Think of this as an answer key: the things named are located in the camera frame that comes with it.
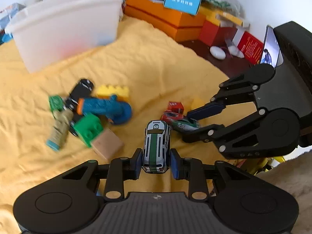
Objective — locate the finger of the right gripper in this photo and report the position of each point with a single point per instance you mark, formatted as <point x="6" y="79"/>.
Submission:
<point x="208" y="110"/>
<point x="201" y="134"/>

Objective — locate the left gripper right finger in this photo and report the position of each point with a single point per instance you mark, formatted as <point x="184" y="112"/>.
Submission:
<point x="178" y="165"/>

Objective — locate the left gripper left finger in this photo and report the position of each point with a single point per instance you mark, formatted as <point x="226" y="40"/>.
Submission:
<point x="135" y="164"/>

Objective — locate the white green toy car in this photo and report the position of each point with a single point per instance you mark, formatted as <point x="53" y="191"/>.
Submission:
<point x="156" y="149"/>

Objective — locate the red green race car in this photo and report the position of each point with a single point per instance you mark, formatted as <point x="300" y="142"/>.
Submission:
<point x="179" y="122"/>

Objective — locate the small red toy block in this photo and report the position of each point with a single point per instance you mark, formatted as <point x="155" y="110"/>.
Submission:
<point x="176" y="107"/>

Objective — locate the beige wooden cube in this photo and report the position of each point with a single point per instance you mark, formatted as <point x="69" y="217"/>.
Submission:
<point x="107" y="144"/>

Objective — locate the dark blue toy figure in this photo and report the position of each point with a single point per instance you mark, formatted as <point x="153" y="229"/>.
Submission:
<point x="118" y="112"/>

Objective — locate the green building brick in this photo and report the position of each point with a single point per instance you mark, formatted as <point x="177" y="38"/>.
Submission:
<point x="88" y="128"/>

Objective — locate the yellow building brick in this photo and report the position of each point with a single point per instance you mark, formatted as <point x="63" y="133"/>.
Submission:
<point x="105" y="91"/>

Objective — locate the beige blue toy figure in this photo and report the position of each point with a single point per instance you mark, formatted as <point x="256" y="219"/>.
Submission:
<point x="60" y="129"/>

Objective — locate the black striped toy car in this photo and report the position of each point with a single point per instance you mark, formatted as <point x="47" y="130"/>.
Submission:
<point x="82" y="89"/>

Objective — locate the green stamp toy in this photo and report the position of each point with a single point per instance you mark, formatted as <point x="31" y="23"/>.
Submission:
<point x="56" y="103"/>

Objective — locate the smartphone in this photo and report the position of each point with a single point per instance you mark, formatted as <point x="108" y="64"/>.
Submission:
<point x="271" y="51"/>

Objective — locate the red booklet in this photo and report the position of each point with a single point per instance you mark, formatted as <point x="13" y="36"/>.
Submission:
<point x="251" y="47"/>

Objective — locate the white computer mouse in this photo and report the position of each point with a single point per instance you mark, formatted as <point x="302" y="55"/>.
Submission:
<point x="217" y="53"/>

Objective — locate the yellow cloth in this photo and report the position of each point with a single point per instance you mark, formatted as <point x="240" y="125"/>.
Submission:
<point x="152" y="65"/>

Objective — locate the red box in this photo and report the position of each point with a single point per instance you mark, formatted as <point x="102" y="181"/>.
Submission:
<point x="213" y="35"/>

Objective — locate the orange box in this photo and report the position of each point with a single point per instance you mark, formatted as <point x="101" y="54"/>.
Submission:
<point x="178" y="25"/>

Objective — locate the light blue box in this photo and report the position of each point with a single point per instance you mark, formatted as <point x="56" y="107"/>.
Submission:
<point x="186" y="6"/>

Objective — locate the white plastic bin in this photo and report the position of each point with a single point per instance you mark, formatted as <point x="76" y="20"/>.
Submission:
<point x="53" y="30"/>

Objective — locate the tissue pack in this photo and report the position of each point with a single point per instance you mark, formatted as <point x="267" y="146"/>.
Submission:
<point x="8" y="13"/>

